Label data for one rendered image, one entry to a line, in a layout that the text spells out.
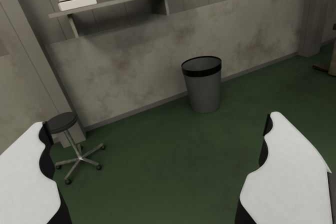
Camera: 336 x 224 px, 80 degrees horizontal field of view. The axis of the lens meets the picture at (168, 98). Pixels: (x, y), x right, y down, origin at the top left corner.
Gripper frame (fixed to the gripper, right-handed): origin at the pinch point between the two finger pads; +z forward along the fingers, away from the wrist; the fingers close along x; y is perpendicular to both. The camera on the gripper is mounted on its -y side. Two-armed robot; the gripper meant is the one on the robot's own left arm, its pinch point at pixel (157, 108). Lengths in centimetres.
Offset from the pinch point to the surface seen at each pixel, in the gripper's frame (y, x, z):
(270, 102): 140, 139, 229
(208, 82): 102, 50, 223
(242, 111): 146, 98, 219
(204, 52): 87, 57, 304
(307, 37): 87, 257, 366
